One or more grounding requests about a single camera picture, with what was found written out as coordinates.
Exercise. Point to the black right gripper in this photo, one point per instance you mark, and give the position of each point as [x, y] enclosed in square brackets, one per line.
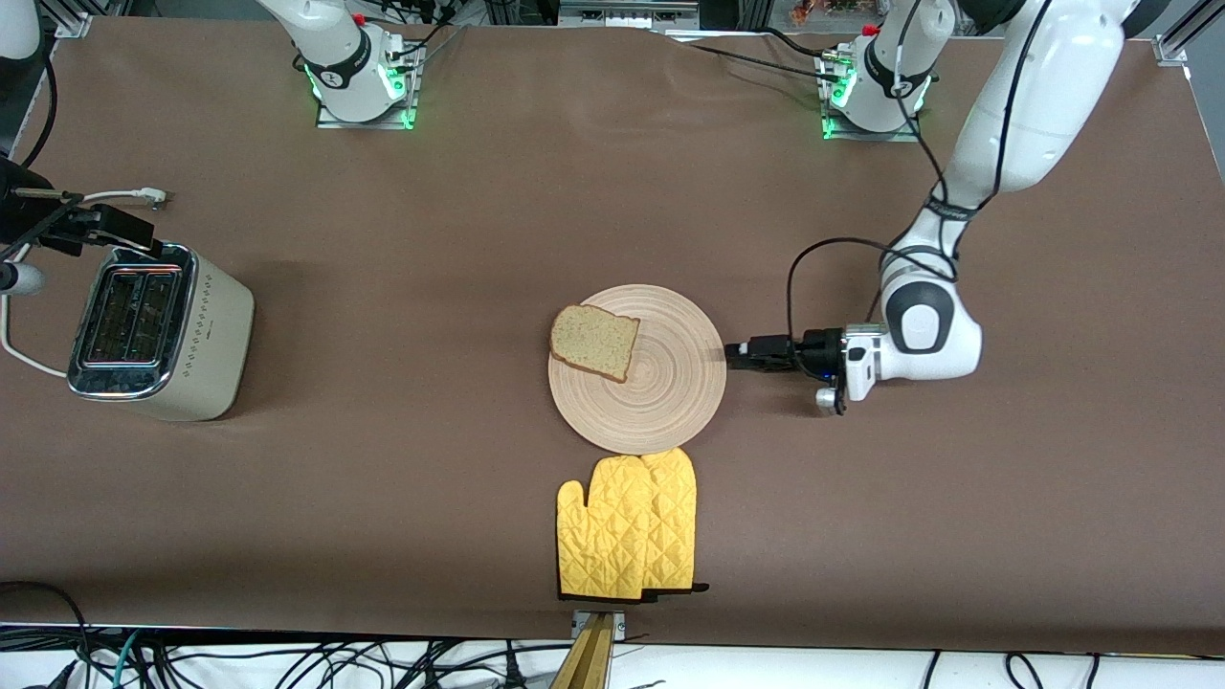
[21, 212]

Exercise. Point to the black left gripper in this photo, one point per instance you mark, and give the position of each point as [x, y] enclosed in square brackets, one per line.
[818, 351]

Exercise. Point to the round wooden plate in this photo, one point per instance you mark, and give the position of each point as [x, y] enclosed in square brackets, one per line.
[670, 383]

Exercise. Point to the brown bread slice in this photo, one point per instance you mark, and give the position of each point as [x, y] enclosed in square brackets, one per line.
[593, 343]

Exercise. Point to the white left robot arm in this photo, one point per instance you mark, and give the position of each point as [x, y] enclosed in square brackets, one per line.
[1034, 86]

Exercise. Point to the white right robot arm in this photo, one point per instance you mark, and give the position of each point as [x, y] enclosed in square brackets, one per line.
[335, 57]

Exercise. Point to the cream and chrome toaster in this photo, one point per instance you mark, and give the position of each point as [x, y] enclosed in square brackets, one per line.
[215, 335]

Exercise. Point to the yellow quilted oven mitt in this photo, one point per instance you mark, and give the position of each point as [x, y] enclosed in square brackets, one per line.
[603, 536]
[675, 517]

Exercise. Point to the brown table cover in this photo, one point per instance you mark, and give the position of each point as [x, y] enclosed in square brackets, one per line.
[383, 239]

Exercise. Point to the wooden beam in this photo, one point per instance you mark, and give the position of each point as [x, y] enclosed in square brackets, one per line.
[586, 660]

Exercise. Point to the grey equipment box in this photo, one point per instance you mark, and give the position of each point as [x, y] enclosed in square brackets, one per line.
[622, 11]

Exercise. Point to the aluminium frame profile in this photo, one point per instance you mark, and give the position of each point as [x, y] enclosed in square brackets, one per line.
[1172, 43]
[72, 19]

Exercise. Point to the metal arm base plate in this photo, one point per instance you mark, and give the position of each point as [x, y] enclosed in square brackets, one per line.
[876, 136]
[412, 91]

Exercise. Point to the metal beam bracket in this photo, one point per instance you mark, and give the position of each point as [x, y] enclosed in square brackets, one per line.
[618, 627]

